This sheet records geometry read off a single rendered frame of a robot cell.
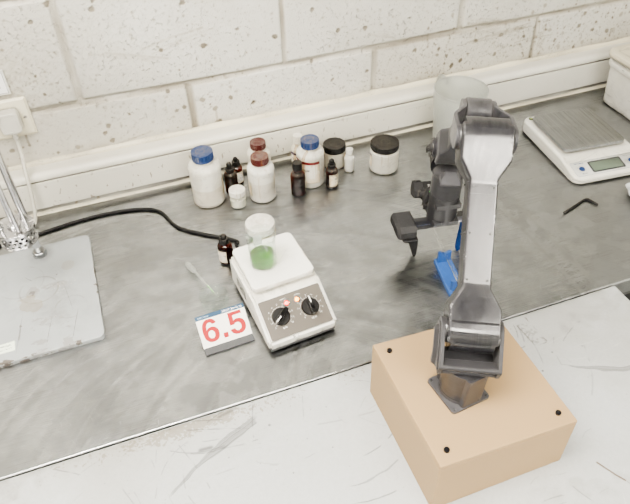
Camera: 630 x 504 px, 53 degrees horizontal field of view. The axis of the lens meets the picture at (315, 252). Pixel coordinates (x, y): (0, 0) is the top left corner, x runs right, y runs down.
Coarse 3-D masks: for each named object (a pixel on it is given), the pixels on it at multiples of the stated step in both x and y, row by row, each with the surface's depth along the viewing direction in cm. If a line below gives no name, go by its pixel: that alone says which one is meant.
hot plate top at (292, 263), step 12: (276, 240) 121; (288, 240) 120; (240, 252) 118; (276, 252) 118; (288, 252) 118; (300, 252) 118; (240, 264) 116; (276, 264) 116; (288, 264) 116; (300, 264) 116; (252, 276) 114; (264, 276) 114; (276, 276) 113; (288, 276) 113; (300, 276) 114; (252, 288) 112; (264, 288) 112
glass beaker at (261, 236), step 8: (256, 224) 113; (264, 224) 113; (248, 232) 112; (256, 232) 114; (264, 232) 114; (272, 232) 113; (248, 240) 113; (256, 240) 115; (264, 240) 116; (272, 240) 114; (248, 248) 112; (256, 248) 110; (264, 248) 110; (272, 248) 111; (256, 256) 112; (264, 256) 112; (272, 256) 113; (256, 264) 113; (264, 264) 113; (272, 264) 114
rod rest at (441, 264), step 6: (438, 252) 125; (450, 252) 125; (438, 258) 126; (444, 258) 126; (450, 258) 126; (438, 264) 126; (444, 264) 126; (438, 270) 125; (444, 270) 125; (450, 270) 125; (456, 270) 124; (444, 276) 123; (450, 276) 123; (444, 282) 122; (450, 282) 122; (456, 282) 119; (450, 288) 120; (450, 294) 120
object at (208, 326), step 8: (232, 312) 115; (240, 312) 115; (200, 320) 113; (208, 320) 113; (216, 320) 114; (224, 320) 114; (232, 320) 114; (240, 320) 115; (200, 328) 113; (208, 328) 113; (216, 328) 113; (224, 328) 114; (232, 328) 114; (240, 328) 114; (248, 328) 115; (208, 336) 113; (216, 336) 113; (224, 336) 114
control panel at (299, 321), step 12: (312, 288) 115; (276, 300) 112; (288, 300) 113; (300, 300) 113; (324, 300) 114; (264, 312) 111; (300, 312) 113; (324, 312) 113; (276, 324) 111; (288, 324) 111; (300, 324) 112; (312, 324) 112; (276, 336) 110
